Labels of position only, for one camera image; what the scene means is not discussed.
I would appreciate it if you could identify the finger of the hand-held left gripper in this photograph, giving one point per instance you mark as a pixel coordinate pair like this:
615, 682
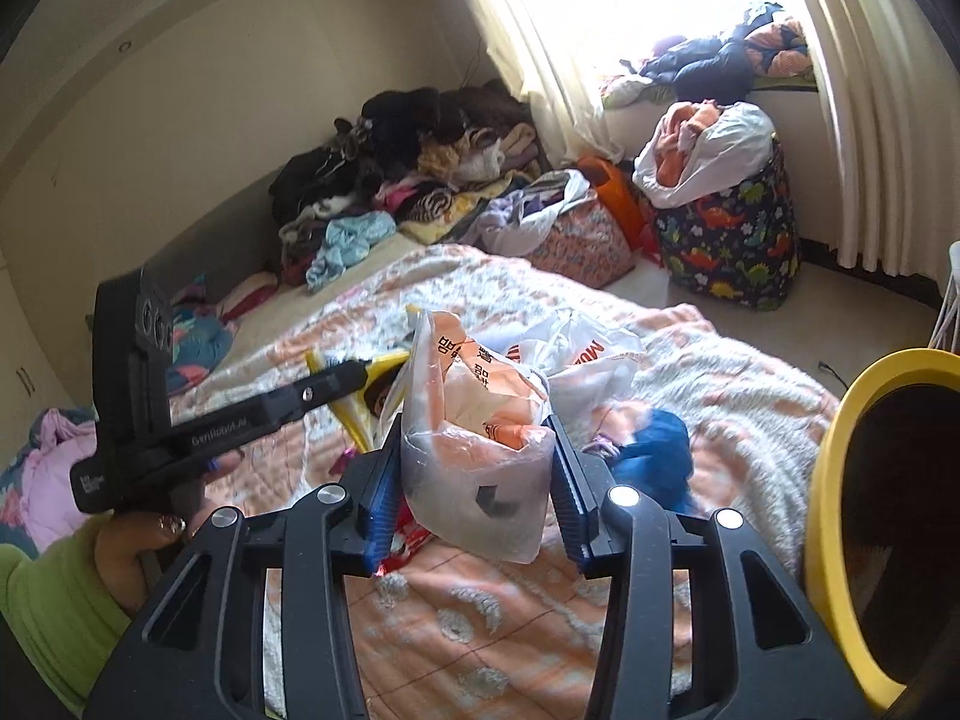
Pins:
315, 390

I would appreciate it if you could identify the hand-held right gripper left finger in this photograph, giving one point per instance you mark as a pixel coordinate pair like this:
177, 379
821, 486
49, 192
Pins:
381, 491

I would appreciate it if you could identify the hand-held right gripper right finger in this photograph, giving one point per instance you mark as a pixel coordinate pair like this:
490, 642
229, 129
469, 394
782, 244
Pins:
571, 499

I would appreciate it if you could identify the yellow wrapper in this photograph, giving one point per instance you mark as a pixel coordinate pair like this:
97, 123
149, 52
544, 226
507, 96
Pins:
356, 427

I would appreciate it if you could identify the clear plastic bag orange print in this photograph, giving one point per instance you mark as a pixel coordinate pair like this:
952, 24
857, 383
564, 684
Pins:
465, 465

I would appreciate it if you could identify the yellow trash bin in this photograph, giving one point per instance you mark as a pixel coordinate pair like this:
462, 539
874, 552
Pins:
832, 540

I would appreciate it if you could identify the person's left forearm green sleeve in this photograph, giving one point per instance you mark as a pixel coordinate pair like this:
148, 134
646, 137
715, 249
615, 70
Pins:
52, 607

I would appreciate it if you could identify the person's left hand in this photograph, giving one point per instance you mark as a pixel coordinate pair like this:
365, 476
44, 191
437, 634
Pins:
150, 547

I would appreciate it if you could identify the red wrapper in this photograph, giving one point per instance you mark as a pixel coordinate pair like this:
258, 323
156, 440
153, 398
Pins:
405, 544

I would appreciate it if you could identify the colourful printed cloth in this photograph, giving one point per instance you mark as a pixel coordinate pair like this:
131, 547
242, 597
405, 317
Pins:
199, 345

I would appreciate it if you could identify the blue cloth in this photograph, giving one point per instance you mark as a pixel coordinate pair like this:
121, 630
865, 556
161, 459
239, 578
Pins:
652, 450

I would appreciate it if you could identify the pink quilt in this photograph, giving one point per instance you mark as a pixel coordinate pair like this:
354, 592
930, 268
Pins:
45, 465

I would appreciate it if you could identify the white plastic bag orange print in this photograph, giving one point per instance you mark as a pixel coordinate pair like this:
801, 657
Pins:
592, 360

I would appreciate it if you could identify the orange and white blanket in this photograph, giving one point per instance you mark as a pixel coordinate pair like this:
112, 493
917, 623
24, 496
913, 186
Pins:
465, 630

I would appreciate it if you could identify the pile of clothes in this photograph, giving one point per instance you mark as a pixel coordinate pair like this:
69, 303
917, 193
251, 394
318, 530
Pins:
420, 157

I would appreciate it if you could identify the pink floral fabric bag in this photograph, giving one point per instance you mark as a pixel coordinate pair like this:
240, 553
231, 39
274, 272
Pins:
585, 244

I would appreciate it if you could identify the white bag with purple clothes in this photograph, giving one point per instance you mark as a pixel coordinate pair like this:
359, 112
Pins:
525, 221

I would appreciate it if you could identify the dinosaur print fabric bag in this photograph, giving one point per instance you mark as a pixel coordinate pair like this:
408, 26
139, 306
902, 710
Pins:
727, 247

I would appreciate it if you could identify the white plastic bag with clothes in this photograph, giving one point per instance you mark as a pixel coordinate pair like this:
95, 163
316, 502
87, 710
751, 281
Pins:
720, 142

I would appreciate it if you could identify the cream curtain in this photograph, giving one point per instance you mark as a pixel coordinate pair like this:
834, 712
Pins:
877, 127
540, 52

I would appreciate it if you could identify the white floral cloth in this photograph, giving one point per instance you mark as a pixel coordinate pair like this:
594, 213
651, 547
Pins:
626, 90

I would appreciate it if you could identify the dark blue jacket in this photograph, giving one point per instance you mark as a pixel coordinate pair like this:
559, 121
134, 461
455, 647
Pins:
705, 64

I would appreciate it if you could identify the orange print quilt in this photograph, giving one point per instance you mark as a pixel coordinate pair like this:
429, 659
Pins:
780, 41

